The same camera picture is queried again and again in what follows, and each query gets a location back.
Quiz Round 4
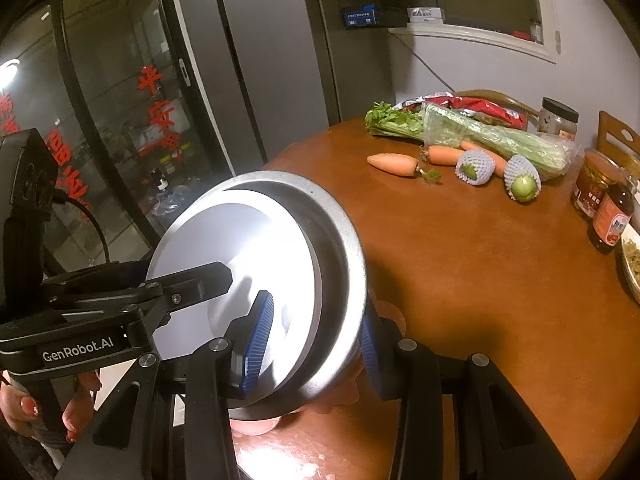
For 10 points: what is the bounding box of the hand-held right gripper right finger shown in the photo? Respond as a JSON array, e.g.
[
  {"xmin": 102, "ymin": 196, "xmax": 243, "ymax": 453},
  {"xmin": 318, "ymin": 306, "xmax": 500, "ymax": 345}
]
[{"xmin": 359, "ymin": 305, "xmax": 576, "ymax": 480}]

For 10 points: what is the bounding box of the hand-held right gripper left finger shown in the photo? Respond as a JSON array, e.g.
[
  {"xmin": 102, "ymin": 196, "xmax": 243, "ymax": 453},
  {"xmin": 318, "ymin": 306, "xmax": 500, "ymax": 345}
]
[{"xmin": 60, "ymin": 290, "xmax": 276, "ymax": 480}]

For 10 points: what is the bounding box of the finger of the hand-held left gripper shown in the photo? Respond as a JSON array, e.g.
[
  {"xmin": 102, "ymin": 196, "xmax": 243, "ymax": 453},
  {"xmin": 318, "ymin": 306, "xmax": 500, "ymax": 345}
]
[
  {"xmin": 125, "ymin": 263, "xmax": 235, "ymax": 350},
  {"xmin": 42, "ymin": 259, "xmax": 153, "ymax": 291}
]

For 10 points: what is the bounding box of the round metal pan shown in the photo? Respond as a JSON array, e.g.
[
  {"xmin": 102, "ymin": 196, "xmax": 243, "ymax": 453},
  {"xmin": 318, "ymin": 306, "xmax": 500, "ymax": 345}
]
[{"xmin": 229, "ymin": 400, "xmax": 306, "ymax": 423}]

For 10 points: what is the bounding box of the metal bowl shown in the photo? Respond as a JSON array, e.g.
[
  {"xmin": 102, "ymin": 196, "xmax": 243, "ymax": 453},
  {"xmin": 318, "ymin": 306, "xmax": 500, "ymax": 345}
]
[{"xmin": 146, "ymin": 170, "xmax": 369, "ymax": 421}]

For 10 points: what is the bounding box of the person's left hand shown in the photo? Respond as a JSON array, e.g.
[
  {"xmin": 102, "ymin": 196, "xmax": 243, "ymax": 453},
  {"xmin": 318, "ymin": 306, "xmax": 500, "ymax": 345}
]
[{"xmin": 0, "ymin": 367, "xmax": 103, "ymax": 446}]

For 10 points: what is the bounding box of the clear plastic bottle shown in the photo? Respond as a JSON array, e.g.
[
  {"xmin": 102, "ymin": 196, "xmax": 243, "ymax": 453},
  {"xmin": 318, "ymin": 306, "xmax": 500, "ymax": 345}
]
[{"xmin": 150, "ymin": 185, "xmax": 193, "ymax": 231}]

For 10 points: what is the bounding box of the glass door with red decals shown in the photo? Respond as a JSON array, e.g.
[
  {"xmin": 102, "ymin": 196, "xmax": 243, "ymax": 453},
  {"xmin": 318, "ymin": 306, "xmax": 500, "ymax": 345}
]
[{"xmin": 0, "ymin": 0, "xmax": 236, "ymax": 281}]

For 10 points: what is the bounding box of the carrot with green top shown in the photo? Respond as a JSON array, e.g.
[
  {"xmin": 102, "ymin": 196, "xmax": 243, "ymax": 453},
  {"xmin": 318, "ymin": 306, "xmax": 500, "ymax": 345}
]
[{"xmin": 366, "ymin": 152, "xmax": 442, "ymax": 183}]

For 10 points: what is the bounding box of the green fruit in foam net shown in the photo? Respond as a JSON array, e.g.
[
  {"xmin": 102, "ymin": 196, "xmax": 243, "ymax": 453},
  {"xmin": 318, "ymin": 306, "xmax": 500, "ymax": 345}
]
[
  {"xmin": 503, "ymin": 154, "xmax": 542, "ymax": 203},
  {"xmin": 455, "ymin": 149, "xmax": 496, "ymax": 187}
]

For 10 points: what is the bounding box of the grey refrigerator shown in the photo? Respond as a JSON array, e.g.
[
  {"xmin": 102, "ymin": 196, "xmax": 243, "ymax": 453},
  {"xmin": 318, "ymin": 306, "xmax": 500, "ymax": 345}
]
[{"xmin": 160, "ymin": 0, "xmax": 396, "ymax": 196}]

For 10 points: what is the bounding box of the celery in plastic bag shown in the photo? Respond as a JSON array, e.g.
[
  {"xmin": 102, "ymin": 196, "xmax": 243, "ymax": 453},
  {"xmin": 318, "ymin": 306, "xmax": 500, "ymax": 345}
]
[{"xmin": 364, "ymin": 101, "xmax": 576, "ymax": 181}]

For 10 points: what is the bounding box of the brown sauce bottle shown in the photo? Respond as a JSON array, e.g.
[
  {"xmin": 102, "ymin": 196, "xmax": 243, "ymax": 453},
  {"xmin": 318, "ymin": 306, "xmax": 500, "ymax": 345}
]
[{"xmin": 587, "ymin": 180, "xmax": 636, "ymax": 255}]

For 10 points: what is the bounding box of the sauce jar with yellow lid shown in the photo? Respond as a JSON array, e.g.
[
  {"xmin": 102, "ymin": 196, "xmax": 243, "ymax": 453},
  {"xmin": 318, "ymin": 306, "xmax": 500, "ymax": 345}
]
[{"xmin": 571, "ymin": 147, "xmax": 623, "ymax": 221}]

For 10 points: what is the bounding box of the red snack packet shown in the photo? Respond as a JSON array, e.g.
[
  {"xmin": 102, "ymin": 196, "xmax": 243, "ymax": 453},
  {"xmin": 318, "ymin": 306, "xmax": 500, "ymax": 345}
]
[{"xmin": 392, "ymin": 91, "xmax": 528, "ymax": 128}]

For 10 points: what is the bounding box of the white dish with food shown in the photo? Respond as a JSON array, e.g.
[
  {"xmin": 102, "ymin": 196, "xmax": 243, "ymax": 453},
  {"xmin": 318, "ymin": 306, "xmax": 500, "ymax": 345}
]
[{"xmin": 614, "ymin": 225, "xmax": 640, "ymax": 306}]

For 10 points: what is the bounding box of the curved back wooden chair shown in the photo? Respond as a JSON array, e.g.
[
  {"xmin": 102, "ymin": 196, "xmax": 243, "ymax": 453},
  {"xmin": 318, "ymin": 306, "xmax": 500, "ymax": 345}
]
[{"xmin": 452, "ymin": 89, "xmax": 541, "ymax": 118}]

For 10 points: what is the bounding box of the glass jar with black lid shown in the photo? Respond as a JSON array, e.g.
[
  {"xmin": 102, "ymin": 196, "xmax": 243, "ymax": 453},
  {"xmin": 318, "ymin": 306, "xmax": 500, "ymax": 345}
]
[{"xmin": 536, "ymin": 97, "xmax": 580, "ymax": 142}]

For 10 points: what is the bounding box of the blue box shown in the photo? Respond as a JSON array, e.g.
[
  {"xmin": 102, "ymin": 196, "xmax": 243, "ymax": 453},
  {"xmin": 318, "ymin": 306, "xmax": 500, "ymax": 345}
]
[{"xmin": 341, "ymin": 6, "xmax": 378, "ymax": 28}]

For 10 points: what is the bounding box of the white box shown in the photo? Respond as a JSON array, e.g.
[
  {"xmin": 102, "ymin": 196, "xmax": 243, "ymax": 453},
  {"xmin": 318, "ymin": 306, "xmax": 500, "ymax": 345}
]
[{"xmin": 407, "ymin": 6, "xmax": 445, "ymax": 23}]

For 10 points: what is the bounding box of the black cable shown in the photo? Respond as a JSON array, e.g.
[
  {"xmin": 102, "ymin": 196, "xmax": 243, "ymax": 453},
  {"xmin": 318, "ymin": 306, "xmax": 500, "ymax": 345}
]
[{"xmin": 54, "ymin": 192, "xmax": 112, "ymax": 266}]

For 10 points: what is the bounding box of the wooden chair with handle slot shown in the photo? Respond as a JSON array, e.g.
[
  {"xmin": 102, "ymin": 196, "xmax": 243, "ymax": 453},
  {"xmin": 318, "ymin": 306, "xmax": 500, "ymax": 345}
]
[{"xmin": 597, "ymin": 110, "xmax": 640, "ymax": 171}]

